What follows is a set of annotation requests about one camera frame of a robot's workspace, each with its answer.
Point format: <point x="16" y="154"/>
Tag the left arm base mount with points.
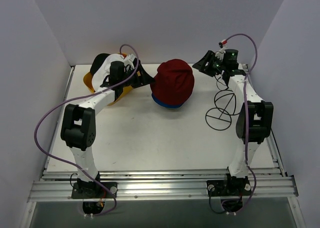
<point x="95" y="191"/>

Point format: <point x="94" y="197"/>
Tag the white hat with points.
<point x="100" y="75"/>

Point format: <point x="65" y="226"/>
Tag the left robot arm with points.
<point x="79" y="133"/>

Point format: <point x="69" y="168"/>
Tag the blue bucket hat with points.
<point x="164" y="105"/>

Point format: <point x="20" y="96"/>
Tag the black cap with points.
<point x="97" y="62"/>

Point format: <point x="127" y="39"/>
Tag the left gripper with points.
<point x="137" y="76"/>

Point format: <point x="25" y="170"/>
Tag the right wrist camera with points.
<point x="222" y="49"/>

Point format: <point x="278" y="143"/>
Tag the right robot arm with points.
<point x="254" y="121"/>

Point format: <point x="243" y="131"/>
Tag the aluminium rail frame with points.
<point x="157" y="154"/>

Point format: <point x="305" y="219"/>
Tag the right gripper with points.
<point x="211" y="64"/>

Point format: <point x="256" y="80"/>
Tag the yellow bin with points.
<point x="113" y="87"/>

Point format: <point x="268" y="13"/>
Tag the black wire hat stand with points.
<point x="225" y="113"/>

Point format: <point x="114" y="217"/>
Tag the dark red hat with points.
<point x="174" y="82"/>

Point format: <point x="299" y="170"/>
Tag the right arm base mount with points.
<point x="224" y="188"/>

